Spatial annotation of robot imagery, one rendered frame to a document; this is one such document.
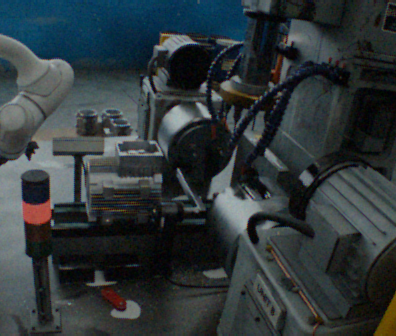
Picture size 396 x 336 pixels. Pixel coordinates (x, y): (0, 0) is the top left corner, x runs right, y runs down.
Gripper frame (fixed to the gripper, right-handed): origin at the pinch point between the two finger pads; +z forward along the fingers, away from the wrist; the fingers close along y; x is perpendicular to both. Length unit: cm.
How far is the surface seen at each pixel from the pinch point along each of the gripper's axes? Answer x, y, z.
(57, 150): 5.2, -14.3, -8.9
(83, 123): -56, -107, 206
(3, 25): -295, -151, 399
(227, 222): 49, -27, -54
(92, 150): 10.9, -23.9, -10.3
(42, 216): 26, 8, -52
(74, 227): 29.6, -3.6, -19.7
